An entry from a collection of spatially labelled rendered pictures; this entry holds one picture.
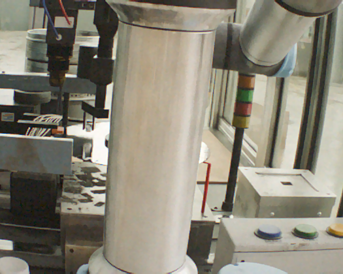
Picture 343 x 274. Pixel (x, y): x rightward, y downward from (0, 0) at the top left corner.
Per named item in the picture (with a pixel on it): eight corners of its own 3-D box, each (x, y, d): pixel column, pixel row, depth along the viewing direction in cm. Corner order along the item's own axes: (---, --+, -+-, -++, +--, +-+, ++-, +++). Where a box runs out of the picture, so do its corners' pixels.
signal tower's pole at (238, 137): (230, 209, 138) (243, 125, 133) (232, 212, 136) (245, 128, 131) (221, 209, 138) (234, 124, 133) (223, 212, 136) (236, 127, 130)
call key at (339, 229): (342, 232, 93) (344, 222, 93) (350, 241, 89) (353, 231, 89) (323, 233, 92) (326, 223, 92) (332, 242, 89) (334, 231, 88)
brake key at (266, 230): (274, 233, 91) (276, 224, 90) (281, 243, 87) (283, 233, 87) (253, 234, 90) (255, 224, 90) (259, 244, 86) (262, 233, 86)
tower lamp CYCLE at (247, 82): (251, 86, 132) (253, 74, 131) (257, 89, 128) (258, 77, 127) (234, 84, 131) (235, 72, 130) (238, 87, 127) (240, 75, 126)
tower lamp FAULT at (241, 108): (247, 111, 133) (249, 100, 133) (253, 116, 129) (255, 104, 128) (230, 110, 133) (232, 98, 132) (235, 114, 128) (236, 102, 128)
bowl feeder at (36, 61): (101, 125, 207) (110, 31, 198) (103, 149, 178) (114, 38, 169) (24, 119, 202) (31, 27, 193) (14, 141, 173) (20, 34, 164)
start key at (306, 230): (310, 233, 92) (311, 223, 91) (317, 243, 88) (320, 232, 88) (290, 233, 91) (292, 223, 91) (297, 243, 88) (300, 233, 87)
